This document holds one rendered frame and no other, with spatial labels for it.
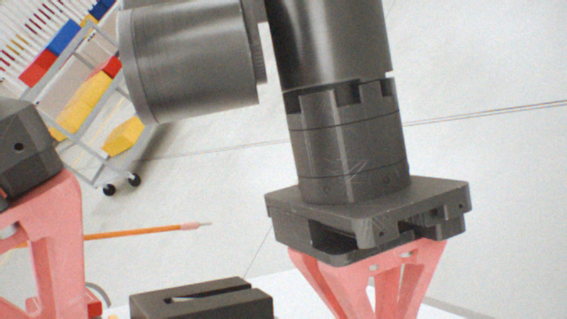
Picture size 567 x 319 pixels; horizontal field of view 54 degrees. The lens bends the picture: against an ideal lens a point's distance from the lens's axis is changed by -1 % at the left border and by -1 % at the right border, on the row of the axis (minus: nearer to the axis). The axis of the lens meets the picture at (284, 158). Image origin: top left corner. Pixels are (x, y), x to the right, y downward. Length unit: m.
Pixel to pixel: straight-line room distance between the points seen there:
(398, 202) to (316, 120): 0.05
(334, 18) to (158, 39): 0.08
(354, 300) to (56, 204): 0.15
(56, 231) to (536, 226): 1.55
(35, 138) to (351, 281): 0.16
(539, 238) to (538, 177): 0.21
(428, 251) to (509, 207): 1.47
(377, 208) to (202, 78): 0.10
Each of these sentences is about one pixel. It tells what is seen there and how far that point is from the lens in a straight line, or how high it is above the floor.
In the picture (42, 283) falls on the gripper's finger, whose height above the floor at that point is 1.18.
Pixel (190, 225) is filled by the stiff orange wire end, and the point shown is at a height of 1.10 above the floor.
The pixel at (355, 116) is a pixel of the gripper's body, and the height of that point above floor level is 1.13.
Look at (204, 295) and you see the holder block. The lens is 0.27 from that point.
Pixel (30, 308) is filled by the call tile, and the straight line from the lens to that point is 0.48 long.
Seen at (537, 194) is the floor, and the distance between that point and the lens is 1.75.
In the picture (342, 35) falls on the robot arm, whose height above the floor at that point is 1.15.
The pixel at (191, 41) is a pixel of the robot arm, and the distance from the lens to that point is 0.26.
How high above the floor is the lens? 1.25
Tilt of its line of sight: 27 degrees down
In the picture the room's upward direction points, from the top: 48 degrees counter-clockwise
